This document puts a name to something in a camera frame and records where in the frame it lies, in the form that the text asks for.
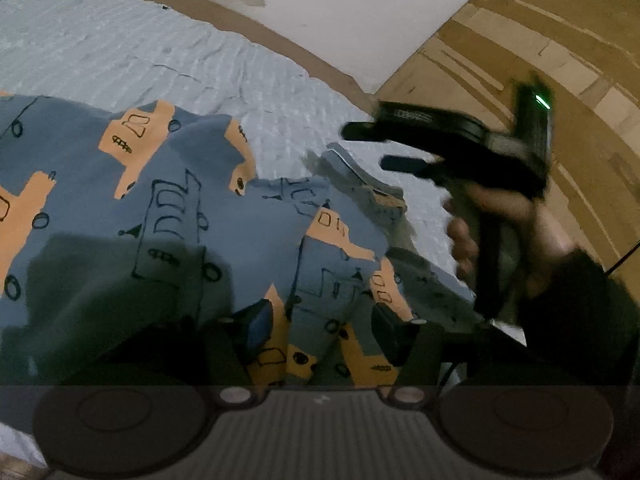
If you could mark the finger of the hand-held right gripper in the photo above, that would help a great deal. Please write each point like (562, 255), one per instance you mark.
(367, 131)
(407, 164)

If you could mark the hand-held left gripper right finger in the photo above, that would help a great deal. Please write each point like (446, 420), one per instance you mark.
(386, 331)

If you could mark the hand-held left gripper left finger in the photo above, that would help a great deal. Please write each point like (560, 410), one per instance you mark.
(260, 322)

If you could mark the blue pants with orange print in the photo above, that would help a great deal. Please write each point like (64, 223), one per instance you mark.
(175, 220)

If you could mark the person's right hand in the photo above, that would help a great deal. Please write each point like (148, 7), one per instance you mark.
(462, 240)

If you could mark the wooden plywood board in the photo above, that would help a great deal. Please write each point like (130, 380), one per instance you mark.
(575, 50)

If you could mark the light blue deer-print bedspread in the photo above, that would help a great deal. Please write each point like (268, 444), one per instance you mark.
(210, 55)

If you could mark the brown bed frame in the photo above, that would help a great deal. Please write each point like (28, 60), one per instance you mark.
(260, 30)

